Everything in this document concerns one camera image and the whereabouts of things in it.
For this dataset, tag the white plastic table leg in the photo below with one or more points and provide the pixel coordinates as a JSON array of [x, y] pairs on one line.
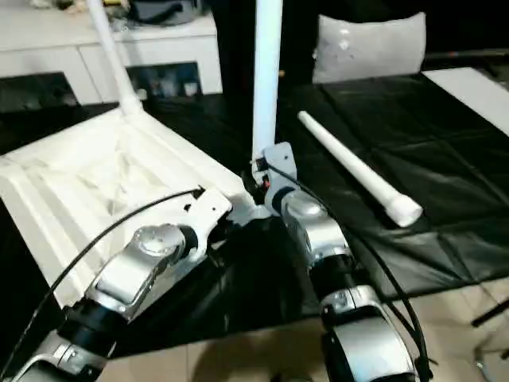
[[113, 51], [267, 79], [358, 167]]

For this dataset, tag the white plastic table top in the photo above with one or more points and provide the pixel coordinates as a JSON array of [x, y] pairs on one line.
[[99, 167]]

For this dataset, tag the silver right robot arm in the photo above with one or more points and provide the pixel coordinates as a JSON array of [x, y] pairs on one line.
[[318, 231]]

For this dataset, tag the black cabinet with gold label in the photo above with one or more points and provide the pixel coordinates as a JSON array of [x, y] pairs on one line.
[[298, 47]]

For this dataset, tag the black work mat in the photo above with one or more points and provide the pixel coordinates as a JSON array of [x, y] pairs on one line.
[[397, 139]]

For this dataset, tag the white sideboard with glass doors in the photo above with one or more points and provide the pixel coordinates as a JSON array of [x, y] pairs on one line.
[[159, 47]]

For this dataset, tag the grey cushion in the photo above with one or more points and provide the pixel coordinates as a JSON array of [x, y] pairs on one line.
[[370, 44]]

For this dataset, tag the round grey appliance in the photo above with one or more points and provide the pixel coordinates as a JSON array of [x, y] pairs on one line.
[[159, 10]]

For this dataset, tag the black metal rod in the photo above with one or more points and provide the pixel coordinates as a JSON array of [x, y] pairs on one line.
[[491, 314]]

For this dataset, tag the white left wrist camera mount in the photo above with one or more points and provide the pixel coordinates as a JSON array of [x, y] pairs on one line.
[[207, 207]]

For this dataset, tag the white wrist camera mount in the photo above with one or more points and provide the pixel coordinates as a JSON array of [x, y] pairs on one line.
[[207, 207], [280, 159]]

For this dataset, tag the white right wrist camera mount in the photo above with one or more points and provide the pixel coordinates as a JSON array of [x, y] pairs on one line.
[[280, 159]]

